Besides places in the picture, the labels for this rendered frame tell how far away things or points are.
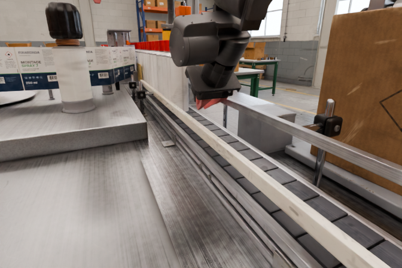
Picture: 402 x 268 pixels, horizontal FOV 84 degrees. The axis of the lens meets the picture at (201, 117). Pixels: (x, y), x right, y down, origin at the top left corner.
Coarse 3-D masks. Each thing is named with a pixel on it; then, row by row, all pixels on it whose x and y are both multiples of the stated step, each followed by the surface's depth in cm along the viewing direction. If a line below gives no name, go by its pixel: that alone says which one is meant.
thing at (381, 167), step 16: (256, 112) 38; (288, 128) 31; (304, 128) 30; (320, 144) 27; (336, 144) 25; (352, 160) 24; (368, 160) 22; (384, 160) 22; (384, 176) 21; (400, 176) 20
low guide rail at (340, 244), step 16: (160, 96) 71; (176, 112) 57; (192, 128) 48; (224, 144) 36; (240, 160) 31; (256, 176) 28; (272, 192) 26; (288, 192) 24; (288, 208) 23; (304, 208) 22; (304, 224) 22; (320, 224) 20; (320, 240) 20; (336, 240) 19; (352, 240) 18; (336, 256) 19; (352, 256) 18; (368, 256) 17
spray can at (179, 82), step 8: (176, 72) 60; (184, 72) 61; (176, 80) 61; (184, 80) 62; (176, 88) 62; (184, 88) 62; (176, 96) 63; (184, 96) 63; (176, 104) 63; (184, 104) 64
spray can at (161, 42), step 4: (160, 40) 73; (160, 44) 73; (160, 48) 73; (160, 52) 73; (164, 52) 73; (156, 56) 75; (160, 56) 73; (160, 60) 73; (160, 64) 74; (160, 68) 74; (160, 72) 75; (160, 76) 75; (160, 80) 76; (160, 84) 76; (160, 88) 76; (160, 92) 77
